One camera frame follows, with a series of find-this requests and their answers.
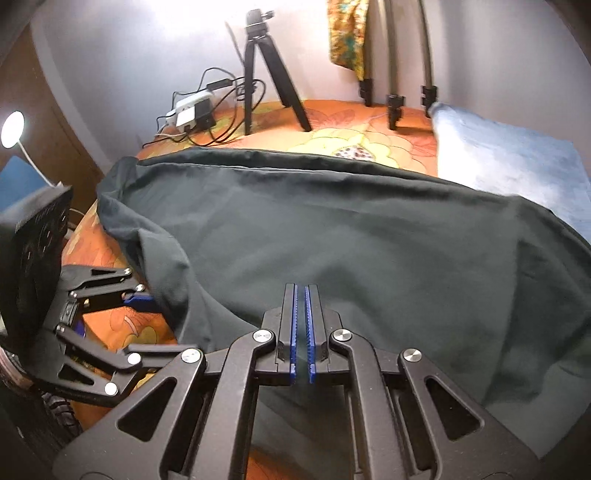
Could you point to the yellow floral cloth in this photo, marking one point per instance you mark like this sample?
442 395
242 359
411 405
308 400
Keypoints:
344 37

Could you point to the white clip lamp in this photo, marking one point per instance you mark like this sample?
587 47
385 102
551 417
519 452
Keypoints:
12 129

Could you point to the tall tripod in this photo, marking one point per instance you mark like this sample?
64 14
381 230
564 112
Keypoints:
395 101

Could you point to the dark pants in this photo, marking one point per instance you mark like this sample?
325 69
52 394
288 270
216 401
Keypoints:
323 221

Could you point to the black charger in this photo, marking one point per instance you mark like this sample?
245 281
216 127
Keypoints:
206 115

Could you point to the orange floral bedspread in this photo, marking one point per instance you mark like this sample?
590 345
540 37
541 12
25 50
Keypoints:
360 138

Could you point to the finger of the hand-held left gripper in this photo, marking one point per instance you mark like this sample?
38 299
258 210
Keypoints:
152 349
138 302

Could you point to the wooden door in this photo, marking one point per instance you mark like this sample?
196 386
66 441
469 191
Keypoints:
51 115

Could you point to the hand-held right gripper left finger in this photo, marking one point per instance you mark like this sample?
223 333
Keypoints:
293 323

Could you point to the light blue towel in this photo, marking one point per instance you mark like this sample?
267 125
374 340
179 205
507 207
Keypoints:
508 157

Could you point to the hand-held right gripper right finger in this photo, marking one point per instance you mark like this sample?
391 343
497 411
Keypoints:
310 323

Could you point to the small black tripod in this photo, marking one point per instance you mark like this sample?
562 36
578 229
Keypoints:
256 23

